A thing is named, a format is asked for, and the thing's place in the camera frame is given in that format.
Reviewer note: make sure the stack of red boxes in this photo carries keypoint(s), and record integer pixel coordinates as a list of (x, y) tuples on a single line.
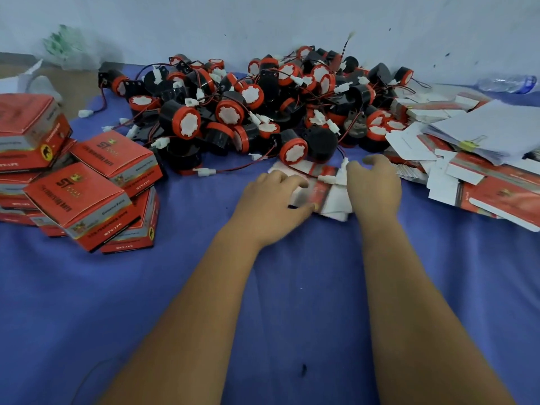
[(80, 181)]

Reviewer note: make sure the person's right hand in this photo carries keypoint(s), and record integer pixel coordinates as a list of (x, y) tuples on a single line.
[(375, 191)]

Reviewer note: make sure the white crumpled paper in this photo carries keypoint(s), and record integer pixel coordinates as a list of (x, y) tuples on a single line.
[(29, 82)]

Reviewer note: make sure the person's left thumb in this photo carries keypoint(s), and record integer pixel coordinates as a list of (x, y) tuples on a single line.
[(303, 209)]

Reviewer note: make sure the person's left forearm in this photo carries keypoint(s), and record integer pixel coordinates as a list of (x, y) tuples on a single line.
[(185, 320)]

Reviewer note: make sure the yellow binder clip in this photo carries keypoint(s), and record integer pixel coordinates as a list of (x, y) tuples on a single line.
[(470, 144)]

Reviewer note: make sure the blue cloth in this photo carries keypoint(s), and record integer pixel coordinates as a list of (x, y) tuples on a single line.
[(295, 299)]

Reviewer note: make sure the person's left hand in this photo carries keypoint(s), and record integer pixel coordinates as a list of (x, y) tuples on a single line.
[(263, 212)]

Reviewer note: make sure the clear plastic water bottle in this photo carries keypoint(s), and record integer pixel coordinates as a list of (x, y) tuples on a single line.
[(506, 83)]

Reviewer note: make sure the pile of black red horns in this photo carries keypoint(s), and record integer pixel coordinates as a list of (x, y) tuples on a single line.
[(261, 109)]

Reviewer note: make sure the red white carton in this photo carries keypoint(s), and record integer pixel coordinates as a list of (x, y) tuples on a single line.
[(328, 198)]

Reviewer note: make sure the person's right forearm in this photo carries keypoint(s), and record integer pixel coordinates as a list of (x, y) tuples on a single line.
[(417, 316)]

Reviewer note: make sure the person's right thumb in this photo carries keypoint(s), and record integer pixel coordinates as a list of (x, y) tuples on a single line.
[(352, 172)]

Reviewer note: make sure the pile of unfolded cartons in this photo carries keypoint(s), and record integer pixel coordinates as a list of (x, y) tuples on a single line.
[(468, 181)]

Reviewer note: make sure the white paper sheaf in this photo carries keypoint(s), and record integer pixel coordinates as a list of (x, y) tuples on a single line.
[(493, 130)]

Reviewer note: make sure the clear green plastic bag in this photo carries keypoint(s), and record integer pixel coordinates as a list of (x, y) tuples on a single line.
[(65, 48)]

